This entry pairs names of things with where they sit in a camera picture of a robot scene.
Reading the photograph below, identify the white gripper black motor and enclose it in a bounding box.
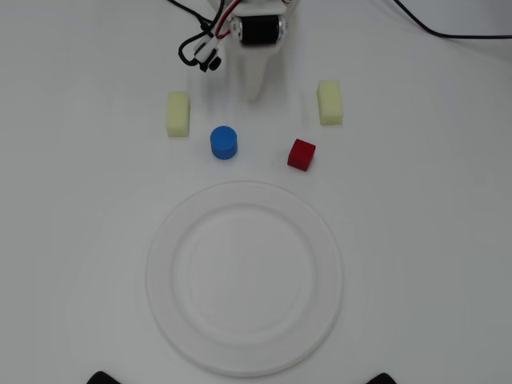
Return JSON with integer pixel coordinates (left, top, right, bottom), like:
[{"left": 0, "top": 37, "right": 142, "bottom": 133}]
[{"left": 228, "top": 0, "right": 299, "bottom": 104}]

